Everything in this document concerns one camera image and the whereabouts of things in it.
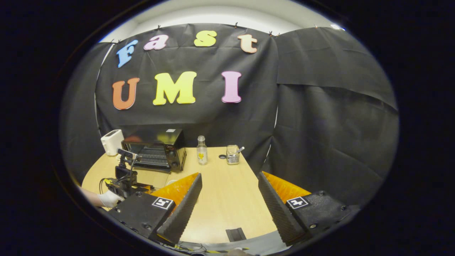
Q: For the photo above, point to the clear glass bottle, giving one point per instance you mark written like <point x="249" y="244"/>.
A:
<point x="202" y="153"/>

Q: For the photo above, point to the black backdrop cloth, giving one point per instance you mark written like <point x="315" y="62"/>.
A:
<point x="231" y="117"/>

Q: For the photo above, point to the black electric oven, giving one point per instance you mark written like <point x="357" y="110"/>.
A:
<point x="156" y="149"/>

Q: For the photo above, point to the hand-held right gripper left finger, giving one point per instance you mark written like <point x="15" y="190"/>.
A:
<point x="183" y="209"/>

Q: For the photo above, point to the white toaster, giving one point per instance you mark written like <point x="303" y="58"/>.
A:
<point x="112" y="142"/>

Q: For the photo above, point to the ceiling light panel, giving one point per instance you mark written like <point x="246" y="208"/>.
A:
<point x="337" y="27"/>

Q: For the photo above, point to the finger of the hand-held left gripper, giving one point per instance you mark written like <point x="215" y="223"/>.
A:
<point x="144" y="187"/>

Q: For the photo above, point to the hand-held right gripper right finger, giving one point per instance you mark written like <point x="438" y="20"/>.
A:
<point x="279" y="209"/>

